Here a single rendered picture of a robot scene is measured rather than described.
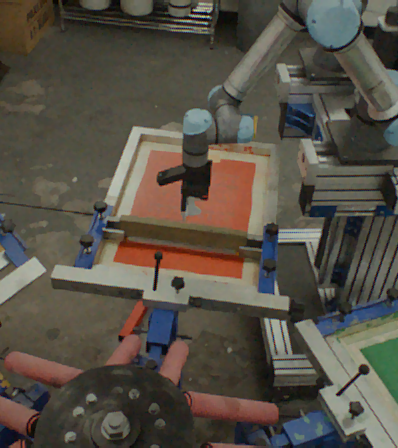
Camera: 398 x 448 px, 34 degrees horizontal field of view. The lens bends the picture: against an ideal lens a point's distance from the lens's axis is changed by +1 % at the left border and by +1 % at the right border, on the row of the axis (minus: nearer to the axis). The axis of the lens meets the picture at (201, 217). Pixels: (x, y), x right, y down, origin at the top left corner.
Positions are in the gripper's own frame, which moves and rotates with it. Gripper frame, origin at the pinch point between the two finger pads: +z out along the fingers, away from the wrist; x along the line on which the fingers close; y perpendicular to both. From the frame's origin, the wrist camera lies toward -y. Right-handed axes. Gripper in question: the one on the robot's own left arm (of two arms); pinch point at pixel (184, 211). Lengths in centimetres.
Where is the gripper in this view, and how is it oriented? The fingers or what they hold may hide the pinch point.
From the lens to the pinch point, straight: 195.8
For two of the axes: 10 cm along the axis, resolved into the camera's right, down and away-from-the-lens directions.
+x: 1.3, -6.6, 7.4
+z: -0.6, 7.4, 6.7
